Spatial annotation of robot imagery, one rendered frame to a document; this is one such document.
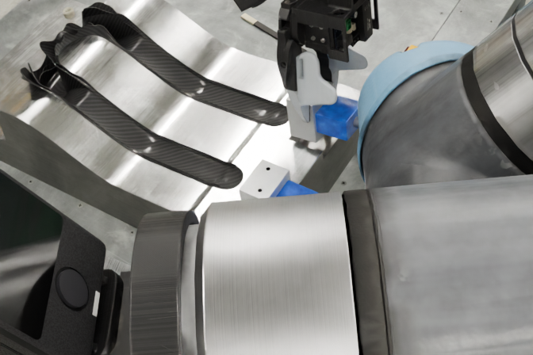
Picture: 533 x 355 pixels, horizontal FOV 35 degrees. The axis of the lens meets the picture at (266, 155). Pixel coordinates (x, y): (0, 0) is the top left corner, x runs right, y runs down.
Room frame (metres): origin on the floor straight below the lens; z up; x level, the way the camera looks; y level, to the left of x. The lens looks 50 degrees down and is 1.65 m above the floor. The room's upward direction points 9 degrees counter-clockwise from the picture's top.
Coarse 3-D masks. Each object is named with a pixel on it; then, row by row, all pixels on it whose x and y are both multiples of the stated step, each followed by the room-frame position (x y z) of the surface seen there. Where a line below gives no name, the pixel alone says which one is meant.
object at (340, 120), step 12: (288, 96) 0.67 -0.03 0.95; (288, 108) 0.66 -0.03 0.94; (312, 108) 0.64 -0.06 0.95; (324, 108) 0.65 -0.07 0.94; (336, 108) 0.65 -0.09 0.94; (348, 108) 0.64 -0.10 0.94; (300, 120) 0.65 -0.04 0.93; (312, 120) 0.64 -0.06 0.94; (324, 120) 0.63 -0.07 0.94; (336, 120) 0.63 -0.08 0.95; (348, 120) 0.62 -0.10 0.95; (300, 132) 0.65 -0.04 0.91; (312, 132) 0.64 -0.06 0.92; (324, 132) 0.63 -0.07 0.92; (336, 132) 0.62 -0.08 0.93; (348, 132) 0.62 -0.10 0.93
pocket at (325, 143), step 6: (294, 138) 0.67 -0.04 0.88; (300, 138) 0.68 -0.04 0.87; (324, 138) 0.67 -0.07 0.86; (330, 138) 0.67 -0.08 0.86; (336, 138) 0.66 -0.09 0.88; (306, 144) 0.67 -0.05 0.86; (312, 144) 0.67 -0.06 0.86; (318, 144) 0.67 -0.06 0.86; (324, 144) 0.66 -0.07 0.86; (330, 144) 0.65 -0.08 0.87; (324, 150) 0.65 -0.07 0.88; (324, 156) 0.64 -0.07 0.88
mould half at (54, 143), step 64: (128, 0) 0.90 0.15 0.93; (0, 64) 0.90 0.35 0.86; (64, 64) 0.80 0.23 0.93; (128, 64) 0.80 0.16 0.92; (192, 64) 0.81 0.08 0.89; (256, 64) 0.80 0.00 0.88; (0, 128) 0.78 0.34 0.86; (64, 128) 0.70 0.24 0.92; (192, 128) 0.70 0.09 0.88; (256, 128) 0.68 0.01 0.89; (64, 192) 0.70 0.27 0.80; (128, 192) 0.62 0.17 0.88; (192, 192) 0.60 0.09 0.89; (320, 192) 0.62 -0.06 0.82
